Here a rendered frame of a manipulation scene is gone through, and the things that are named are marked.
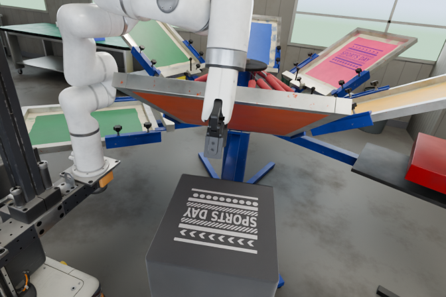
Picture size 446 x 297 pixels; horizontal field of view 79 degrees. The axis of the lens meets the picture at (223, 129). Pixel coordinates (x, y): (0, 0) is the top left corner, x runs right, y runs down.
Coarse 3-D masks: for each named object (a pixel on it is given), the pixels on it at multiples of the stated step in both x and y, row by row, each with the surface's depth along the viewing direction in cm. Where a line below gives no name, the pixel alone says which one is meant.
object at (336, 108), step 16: (112, 80) 67; (128, 80) 67; (144, 80) 67; (160, 80) 66; (176, 80) 66; (176, 96) 69; (192, 96) 66; (240, 96) 65; (256, 96) 64; (272, 96) 64; (288, 96) 64; (304, 96) 64; (320, 96) 63; (320, 112) 64; (336, 112) 63; (224, 128) 141; (304, 128) 98
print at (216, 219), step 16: (192, 192) 120; (208, 192) 121; (224, 192) 122; (192, 208) 112; (208, 208) 112; (224, 208) 113; (240, 208) 114; (256, 208) 114; (192, 224) 104; (208, 224) 105; (224, 224) 105; (240, 224) 106; (256, 224) 106; (176, 240) 97; (192, 240) 97; (208, 240) 98; (224, 240) 98; (240, 240) 99; (256, 240) 100
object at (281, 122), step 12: (240, 108) 74; (252, 108) 71; (264, 108) 69; (240, 120) 100; (252, 120) 95; (264, 120) 91; (276, 120) 87; (288, 120) 84; (300, 120) 80; (312, 120) 78; (264, 132) 134; (276, 132) 126; (288, 132) 119
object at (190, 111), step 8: (144, 96) 76; (152, 96) 74; (160, 96) 72; (168, 96) 70; (160, 104) 87; (168, 104) 84; (176, 104) 82; (184, 104) 80; (192, 104) 78; (200, 104) 76; (168, 112) 105; (176, 112) 102; (184, 112) 99; (192, 112) 95; (200, 112) 93; (184, 120) 128; (192, 120) 123; (200, 120) 118; (208, 120) 114; (232, 128) 135
